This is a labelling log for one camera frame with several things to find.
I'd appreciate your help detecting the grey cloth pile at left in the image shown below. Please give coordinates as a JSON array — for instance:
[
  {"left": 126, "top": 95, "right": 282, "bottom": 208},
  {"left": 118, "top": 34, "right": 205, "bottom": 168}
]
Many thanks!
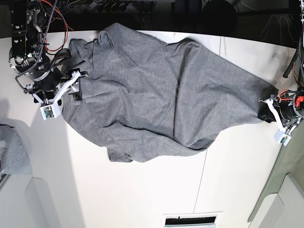
[{"left": 0, "top": 125, "right": 32, "bottom": 175}]

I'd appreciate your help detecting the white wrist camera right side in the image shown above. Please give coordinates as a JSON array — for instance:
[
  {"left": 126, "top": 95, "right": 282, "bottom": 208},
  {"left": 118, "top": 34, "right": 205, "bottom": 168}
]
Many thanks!
[{"left": 40, "top": 103, "right": 61, "bottom": 120}]

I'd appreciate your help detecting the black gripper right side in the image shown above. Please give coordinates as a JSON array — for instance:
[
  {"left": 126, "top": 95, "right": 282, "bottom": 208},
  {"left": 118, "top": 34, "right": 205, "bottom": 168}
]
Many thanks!
[{"left": 15, "top": 68, "right": 88, "bottom": 105}]

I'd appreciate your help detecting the white bin at left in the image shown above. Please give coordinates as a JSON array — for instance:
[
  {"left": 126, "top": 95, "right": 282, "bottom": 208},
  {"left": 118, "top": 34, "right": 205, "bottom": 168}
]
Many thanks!
[{"left": 0, "top": 175, "right": 50, "bottom": 228}]

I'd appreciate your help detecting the grey t-shirt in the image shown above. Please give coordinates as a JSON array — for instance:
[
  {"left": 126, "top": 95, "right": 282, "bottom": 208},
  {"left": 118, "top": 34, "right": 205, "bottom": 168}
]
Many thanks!
[{"left": 62, "top": 23, "right": 278, "bottom": 162}]

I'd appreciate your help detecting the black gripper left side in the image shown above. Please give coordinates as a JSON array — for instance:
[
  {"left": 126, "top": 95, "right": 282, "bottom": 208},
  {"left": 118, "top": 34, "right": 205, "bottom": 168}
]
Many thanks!
[{"left": 258, "top": 89, "right": 304, "bottom": 126}]

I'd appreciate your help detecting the white vent grille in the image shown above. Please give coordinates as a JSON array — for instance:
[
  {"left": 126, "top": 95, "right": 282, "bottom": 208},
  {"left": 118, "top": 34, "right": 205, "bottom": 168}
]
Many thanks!
[{"left": 162, "top": 212, "right": 222, "bottom": 228}]

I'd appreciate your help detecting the white bin at right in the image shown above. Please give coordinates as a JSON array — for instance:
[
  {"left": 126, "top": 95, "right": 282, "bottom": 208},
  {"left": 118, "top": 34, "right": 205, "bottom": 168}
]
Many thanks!
[{"left": 250, "top": 174, "right": 304, "bottom": 228}]

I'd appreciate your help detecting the white bin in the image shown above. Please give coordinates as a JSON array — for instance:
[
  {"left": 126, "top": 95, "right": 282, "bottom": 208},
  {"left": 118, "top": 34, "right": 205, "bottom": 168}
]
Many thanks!
[
  {"left": 0, "top": 175, "right": 50, "bottom": 228},
  {"left": 250, "top": 174, "right": 304, "bottom": 228}
]

